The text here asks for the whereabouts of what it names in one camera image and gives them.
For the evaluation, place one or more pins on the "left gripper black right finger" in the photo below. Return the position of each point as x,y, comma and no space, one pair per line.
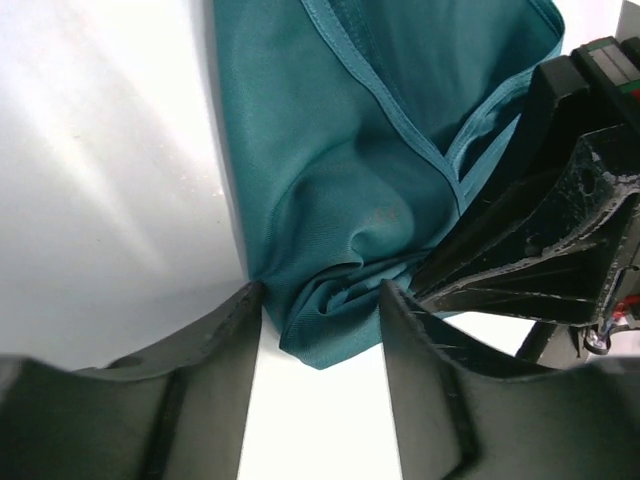
463,410

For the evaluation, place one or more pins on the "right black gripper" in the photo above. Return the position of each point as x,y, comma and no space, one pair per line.
592,92

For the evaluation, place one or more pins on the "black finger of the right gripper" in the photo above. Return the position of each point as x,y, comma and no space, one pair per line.
510,265

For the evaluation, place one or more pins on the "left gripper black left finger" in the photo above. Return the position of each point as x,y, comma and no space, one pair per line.
176,409

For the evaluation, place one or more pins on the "teal cloth napkin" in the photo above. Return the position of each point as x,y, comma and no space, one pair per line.
359,132

